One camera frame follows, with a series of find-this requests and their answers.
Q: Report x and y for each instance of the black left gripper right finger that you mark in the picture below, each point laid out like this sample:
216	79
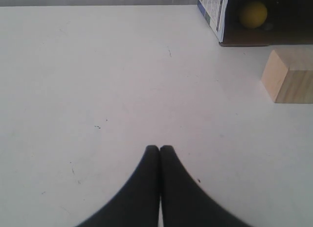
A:
184	203

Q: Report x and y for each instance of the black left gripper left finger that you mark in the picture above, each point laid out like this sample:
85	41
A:
136	204

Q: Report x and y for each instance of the yellow round object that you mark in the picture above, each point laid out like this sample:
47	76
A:
253	14

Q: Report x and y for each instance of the light wooden cube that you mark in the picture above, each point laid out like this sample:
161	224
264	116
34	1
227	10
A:
288	75

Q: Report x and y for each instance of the printed cardboard box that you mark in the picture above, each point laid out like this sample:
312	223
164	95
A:
289	22

